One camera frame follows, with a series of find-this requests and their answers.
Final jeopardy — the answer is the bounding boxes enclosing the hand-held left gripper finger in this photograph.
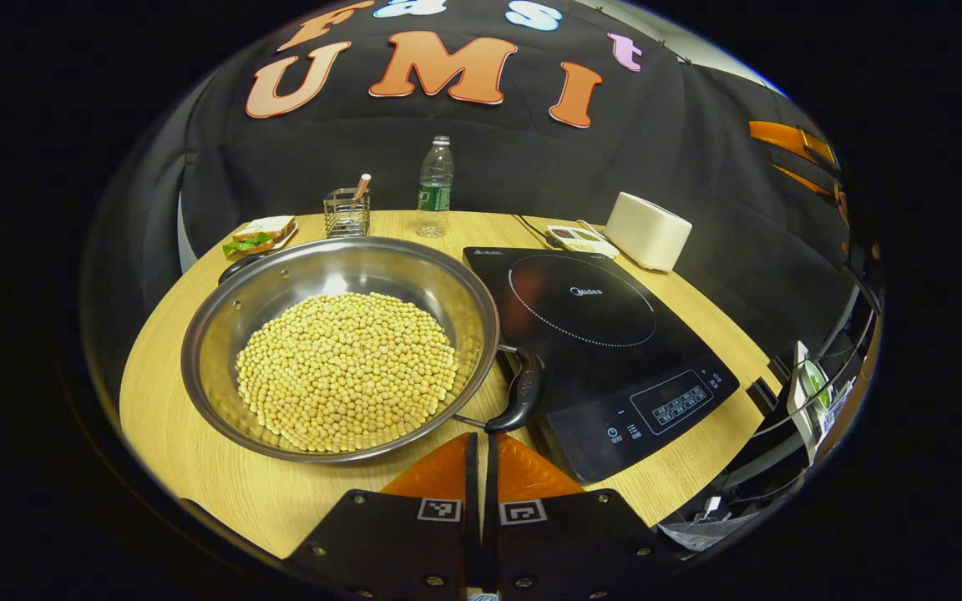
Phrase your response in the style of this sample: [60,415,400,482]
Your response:
[287,432,483,601]
[485,432,684,601]

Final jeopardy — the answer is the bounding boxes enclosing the pile of yellow soybeans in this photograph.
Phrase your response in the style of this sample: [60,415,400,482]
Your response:
[235,291,459,455]

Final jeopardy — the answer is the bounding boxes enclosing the black induction cooktop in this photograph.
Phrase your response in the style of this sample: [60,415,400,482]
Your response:
[462,245,742,486]

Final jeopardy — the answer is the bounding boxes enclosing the stainless steel pot black handles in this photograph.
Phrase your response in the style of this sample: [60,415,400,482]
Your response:
[180,236,547,465]

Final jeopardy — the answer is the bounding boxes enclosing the white rounded box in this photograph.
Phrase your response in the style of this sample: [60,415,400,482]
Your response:
[604,191,693,273]

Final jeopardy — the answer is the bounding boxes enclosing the white green printed card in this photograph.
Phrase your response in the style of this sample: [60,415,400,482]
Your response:
[788,340,834,440]

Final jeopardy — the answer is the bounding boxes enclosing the clear plastic bag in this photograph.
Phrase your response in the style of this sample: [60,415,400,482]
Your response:
[656,499,758,553]

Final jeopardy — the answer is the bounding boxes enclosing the white divided dish with beans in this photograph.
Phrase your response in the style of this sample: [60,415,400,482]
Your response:
[547,223,620,260]

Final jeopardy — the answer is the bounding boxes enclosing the dark metal rack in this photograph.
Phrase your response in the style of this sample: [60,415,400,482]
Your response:
[702,280,883,518]

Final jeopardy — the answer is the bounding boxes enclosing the clear plastic water bottle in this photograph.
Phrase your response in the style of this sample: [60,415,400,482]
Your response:
[415,135,456,240]

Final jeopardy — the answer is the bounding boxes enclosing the black backdrop cloth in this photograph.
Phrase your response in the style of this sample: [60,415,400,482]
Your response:
[84,0,866,335]

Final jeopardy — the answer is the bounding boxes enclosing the sandwich with lettuce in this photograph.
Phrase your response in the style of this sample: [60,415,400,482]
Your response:
[222,215,297,258]

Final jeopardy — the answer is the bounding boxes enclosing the black power cable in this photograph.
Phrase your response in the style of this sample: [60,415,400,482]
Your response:
[513,214,559,250]

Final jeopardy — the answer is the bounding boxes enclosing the metal wire basket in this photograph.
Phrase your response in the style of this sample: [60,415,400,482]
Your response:
[323,187,372,240]

